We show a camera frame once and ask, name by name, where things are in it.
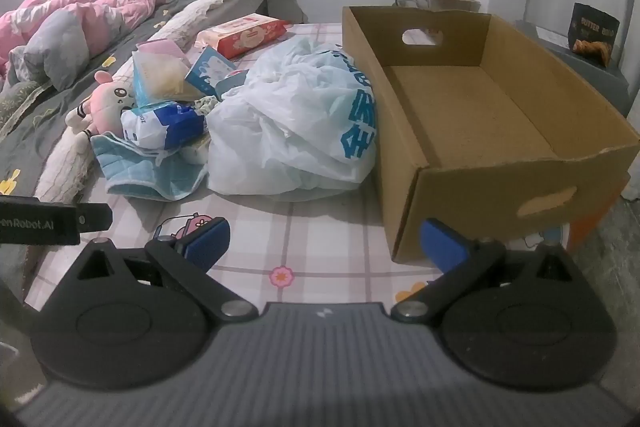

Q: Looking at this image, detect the white blue tissue pack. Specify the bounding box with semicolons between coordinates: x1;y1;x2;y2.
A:
120;101;207;152

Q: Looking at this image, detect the white plastic bag blue print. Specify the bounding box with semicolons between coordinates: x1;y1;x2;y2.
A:
206;36;381;196

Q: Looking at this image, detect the pink plush rabbit toy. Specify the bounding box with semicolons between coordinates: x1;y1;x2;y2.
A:
65;71;138;140

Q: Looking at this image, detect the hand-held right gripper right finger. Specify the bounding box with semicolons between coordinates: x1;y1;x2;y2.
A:
390;218;582;322

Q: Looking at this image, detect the light blue quilted towel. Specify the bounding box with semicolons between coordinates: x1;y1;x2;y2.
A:
90;132;210;200

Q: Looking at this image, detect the pink grey quilt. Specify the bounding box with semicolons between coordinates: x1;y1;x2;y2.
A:
0;0;168;88

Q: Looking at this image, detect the grey metal cabinet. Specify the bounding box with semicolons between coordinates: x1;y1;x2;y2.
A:
515;19;632;118

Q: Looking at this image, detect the blue white carton box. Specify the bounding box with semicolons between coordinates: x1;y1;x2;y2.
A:
184;46;248;100

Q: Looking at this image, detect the black snack bag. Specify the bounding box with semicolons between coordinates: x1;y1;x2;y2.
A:
569;2;621;68

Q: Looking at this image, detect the red wet wipes pack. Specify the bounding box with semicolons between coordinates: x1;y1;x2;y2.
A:
195;13;293;60

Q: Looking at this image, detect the grey flowered bed sheet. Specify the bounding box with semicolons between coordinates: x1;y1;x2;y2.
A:
0;0;216;208

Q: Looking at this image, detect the clear pink tissue pack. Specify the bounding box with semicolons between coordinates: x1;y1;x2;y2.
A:
131;38;201;108

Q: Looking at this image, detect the large brown cardboard box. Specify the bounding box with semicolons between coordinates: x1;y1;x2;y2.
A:
341;5;640;264

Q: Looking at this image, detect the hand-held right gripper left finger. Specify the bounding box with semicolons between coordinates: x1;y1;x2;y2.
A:
75;217;261;322

